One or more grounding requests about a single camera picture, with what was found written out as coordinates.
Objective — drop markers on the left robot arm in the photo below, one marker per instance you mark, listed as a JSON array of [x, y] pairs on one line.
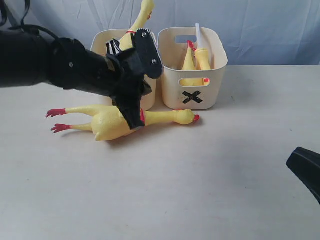
[[28, 59]]

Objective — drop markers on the cream bin marked O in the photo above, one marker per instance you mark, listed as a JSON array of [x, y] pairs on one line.
[[98, 46]]

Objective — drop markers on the legless yellow rubber chicken body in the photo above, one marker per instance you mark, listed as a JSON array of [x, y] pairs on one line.
[[190, 64]]

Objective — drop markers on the blue-grey backdrop curtain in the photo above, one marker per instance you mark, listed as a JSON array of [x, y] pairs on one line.
[[253, 32]]

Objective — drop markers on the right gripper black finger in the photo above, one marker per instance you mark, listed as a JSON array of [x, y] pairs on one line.
[[305, 164]]

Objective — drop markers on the cream bin marked X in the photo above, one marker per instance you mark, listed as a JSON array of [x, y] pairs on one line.
[[172, 45]]

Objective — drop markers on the whole yellow rubber chicken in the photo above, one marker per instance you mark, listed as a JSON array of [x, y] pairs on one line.
[[108, 123], [146, 9]]

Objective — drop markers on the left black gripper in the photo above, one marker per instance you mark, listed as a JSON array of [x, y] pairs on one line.
[[73, 67]]

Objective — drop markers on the chicken head with white tube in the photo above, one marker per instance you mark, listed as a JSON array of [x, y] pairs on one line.
[[201, 53]]

